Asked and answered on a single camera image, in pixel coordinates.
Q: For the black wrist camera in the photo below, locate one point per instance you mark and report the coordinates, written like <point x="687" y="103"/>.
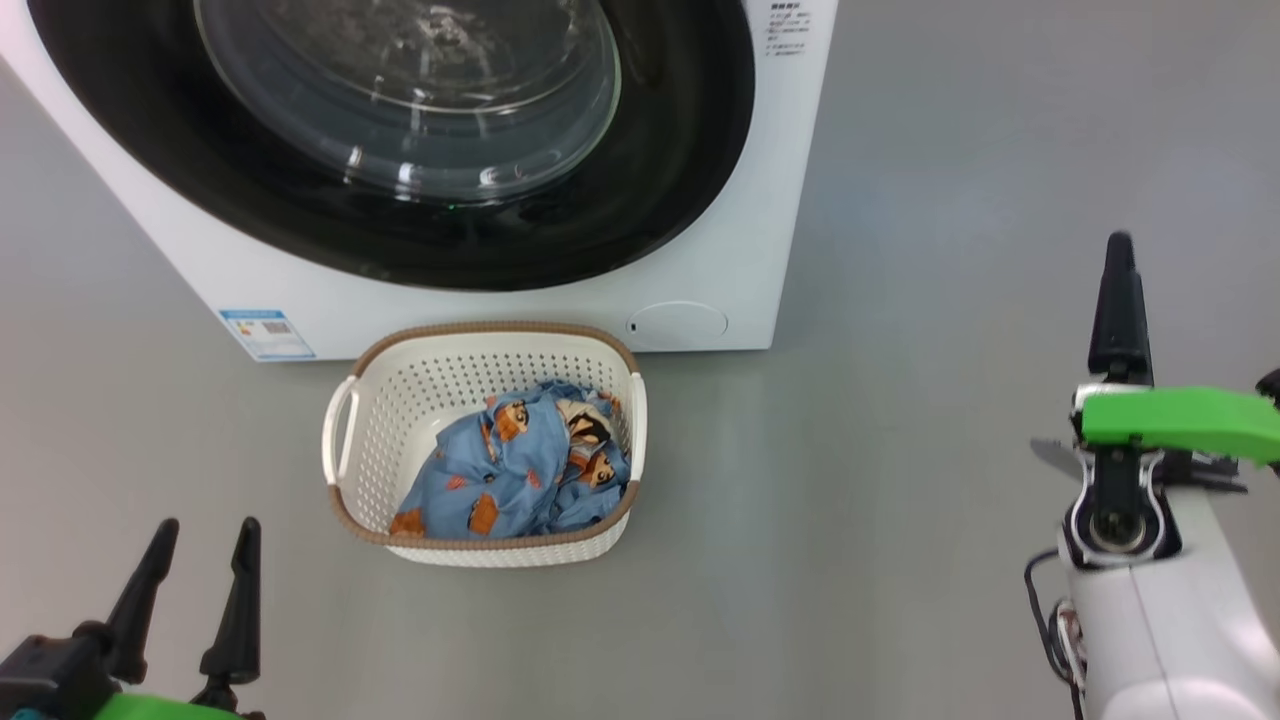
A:
<point x="1271" y="386"/>
<point x="40" y="680"/>

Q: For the white basket with brown rim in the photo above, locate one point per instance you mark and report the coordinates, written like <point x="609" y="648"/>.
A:
<point x="400" y="420"/>

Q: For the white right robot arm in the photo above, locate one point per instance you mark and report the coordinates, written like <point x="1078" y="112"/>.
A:
<point x="1180" y="620"/>

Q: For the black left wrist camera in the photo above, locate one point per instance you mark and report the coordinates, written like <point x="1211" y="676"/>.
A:
<point x="40" y="680"/>

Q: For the round white filter cover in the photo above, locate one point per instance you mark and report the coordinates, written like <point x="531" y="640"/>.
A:
<point x="678" y="325"/>

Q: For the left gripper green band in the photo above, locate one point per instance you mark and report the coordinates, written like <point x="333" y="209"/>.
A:
<point x="150" y="708"/>

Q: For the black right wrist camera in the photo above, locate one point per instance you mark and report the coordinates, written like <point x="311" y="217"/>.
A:
<point x="1271" y="386"/>

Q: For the blue bear print clothes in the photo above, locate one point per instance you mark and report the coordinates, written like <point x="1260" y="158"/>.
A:
<point x="500" y="470"/>

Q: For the blue energy label sticker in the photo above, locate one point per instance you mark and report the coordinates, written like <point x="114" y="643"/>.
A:
<point x="266" y="335"/>

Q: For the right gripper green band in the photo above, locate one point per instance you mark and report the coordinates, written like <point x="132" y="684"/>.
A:
<point x="1170" y="420"/>

